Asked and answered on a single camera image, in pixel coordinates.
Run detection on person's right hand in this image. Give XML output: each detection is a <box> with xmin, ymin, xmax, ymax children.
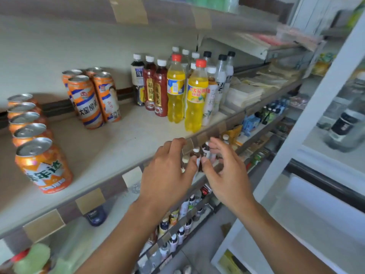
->
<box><xmin>200</xmin><ymin>136</ymin><xmax>255</xmax><ymax>217</ymax></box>

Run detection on person's left hand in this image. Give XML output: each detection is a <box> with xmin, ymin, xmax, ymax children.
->
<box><xmin>139</xmin><ymin>137</ymin><xmax>199</xmax><ymax>215</ymax></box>

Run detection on white shelving unit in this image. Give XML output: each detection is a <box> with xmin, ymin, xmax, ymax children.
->
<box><xmin>211</xmin><ymin>14</ymin><xmax>365</xmax><ymax>274</ymax></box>

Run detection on person's left forearm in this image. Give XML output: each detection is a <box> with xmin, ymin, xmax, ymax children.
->
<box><xmin>75</xmin><ymin>202</ymin><xmax>171</xmax><ymax>274</ymax></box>

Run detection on person's right forearm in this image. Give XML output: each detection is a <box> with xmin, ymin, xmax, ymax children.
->
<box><xmin>236</xmin><ymin>199</ymin><xmax>337</xmax><ymax>274</ymax></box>

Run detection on group of capped tea bottles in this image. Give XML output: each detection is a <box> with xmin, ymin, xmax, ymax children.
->
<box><xmin>181</xmin><ymin>134</ymin><xmax>232</xmax><ymax>172</ymax></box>

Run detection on yellow goods box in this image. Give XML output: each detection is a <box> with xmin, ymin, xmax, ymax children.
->
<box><xmin>228</xmin><ymin>125</ymin><xmax>243</xmax><ymax>146</ymax></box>

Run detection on rows of small bottles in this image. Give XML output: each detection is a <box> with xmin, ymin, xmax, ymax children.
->
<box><xmin>136</xmin><ymin>184</ymin><xmax>217</xmax><ymax>274</ymax></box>

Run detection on blue goods packets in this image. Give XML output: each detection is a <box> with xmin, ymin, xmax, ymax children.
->
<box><xmin>242</xmin><ymin>114</ymin><xmax>262</xmax><ymax>137</ymax></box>

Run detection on row of tall drink bottles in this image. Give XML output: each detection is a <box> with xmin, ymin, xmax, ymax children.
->
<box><xmin>130</xmin><ymin>46</ymin><xmax>236</xmax><ymax>133</ymax></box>

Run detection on yellow flat box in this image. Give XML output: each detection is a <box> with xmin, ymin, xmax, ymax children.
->
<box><xmin>218</xmin><ymin>249</ymin><xmax>243</xmax><ymax>274</ymax></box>

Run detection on dark blue round bottle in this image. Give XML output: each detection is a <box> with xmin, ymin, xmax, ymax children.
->
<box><xmin>85</xmin><ymin>207</ymin><xmax>108</xmax><ymax>227</ymax></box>

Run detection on stack of folded paper bags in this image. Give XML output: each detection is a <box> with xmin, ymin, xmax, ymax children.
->
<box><xmin>219</xmin><ymin>64</ymin><xmax>303</xmax><ymax>116</ymax></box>

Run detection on clear dark-label bottle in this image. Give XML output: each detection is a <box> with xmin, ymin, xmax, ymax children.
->
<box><xmin>324</xmin><ymin>94</ymin><xmax>365</xmax><ymax>153</ymax></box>

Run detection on clear plastic water bottle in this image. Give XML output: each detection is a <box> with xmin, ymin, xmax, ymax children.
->
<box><xmin>316</xmin><ymin>72</ymin><xmax>365</xmax><ymax>130</ymax></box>

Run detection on pale green drink bottle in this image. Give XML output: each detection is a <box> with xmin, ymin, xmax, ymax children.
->
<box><xmin>11</xmin><ymin>243</ymin><xmax>52</xmax><ymax>274</ymax></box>

